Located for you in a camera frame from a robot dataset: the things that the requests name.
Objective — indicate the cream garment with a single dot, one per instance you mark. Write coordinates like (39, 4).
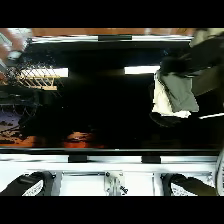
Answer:
(161, 100)

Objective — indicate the black garment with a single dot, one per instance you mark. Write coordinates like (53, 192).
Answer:
(172, 65)
(165, 120)

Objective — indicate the grey garment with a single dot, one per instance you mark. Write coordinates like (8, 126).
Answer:
(180, 93)

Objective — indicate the heap of clothes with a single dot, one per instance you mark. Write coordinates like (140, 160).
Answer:
(208, 56)

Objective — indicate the silver frame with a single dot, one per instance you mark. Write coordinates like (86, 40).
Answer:
(100, 166)

